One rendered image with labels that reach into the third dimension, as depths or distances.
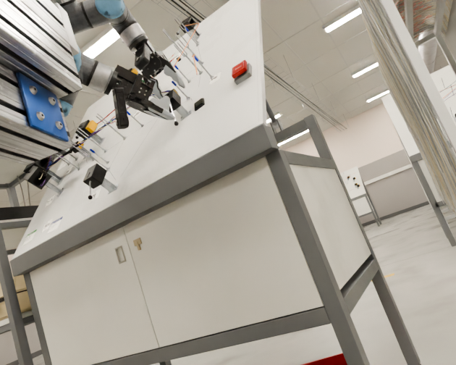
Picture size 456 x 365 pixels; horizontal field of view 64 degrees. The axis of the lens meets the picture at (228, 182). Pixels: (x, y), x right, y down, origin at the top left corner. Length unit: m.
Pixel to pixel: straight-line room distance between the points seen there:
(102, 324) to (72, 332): 0.17
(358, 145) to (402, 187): 1.81
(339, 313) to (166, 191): 0.56
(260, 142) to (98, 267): 0.74
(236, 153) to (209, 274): 0.35
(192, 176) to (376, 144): 11.34
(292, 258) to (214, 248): 0.23
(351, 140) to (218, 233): 11.41
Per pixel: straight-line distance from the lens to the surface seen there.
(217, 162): 0.98
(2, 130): 0.58
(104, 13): 1.21
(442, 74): 4.57
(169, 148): 1.19
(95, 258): 1.37
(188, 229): 1.09
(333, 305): 0.95
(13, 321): 1.74
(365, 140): 12.28
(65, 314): 1.55
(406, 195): 12.11
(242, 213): 0.99
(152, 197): 1.11
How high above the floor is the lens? 0.59
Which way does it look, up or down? 11 degrees up
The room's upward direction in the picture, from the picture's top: 20 degrees counter-clockwise
